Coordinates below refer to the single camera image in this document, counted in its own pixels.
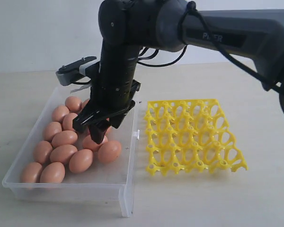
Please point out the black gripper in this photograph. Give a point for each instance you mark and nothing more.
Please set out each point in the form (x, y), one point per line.
(102, 113)

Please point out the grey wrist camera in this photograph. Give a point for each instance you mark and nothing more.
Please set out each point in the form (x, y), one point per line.
(80, 72)

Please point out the clear plastic tray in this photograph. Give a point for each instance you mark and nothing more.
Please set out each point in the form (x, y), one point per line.
(111, 182)

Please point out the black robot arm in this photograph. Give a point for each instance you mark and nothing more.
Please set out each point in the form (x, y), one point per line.
(253, 40)

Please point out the yellow plastic egg tray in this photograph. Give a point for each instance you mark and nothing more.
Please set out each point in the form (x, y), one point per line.
(188, 135)

